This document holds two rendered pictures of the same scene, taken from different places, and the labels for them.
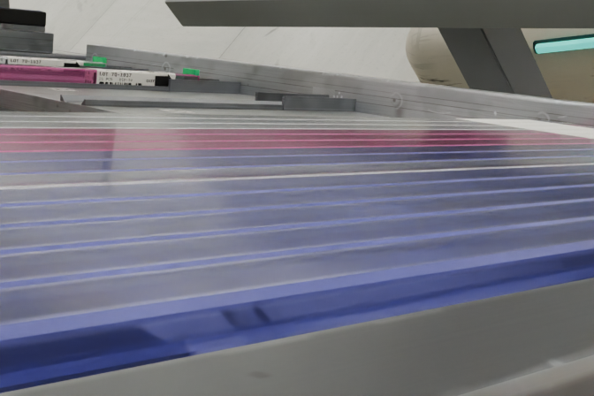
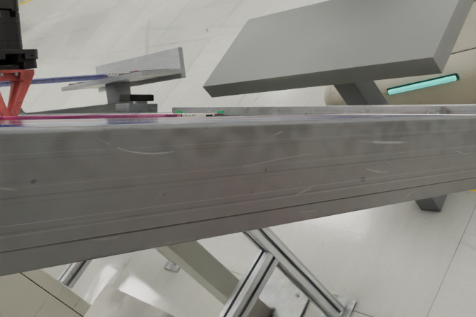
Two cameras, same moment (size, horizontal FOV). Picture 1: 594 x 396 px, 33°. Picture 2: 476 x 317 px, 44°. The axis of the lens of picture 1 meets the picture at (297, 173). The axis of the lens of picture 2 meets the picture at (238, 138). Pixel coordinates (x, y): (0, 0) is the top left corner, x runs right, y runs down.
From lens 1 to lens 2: 27 cm
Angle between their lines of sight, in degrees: 6
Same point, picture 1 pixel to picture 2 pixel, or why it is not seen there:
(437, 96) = (322, 110)
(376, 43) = (311, 99)
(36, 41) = (150, 107)
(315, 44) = (279, 103)
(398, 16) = (312, 81)
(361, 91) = (292, 112)
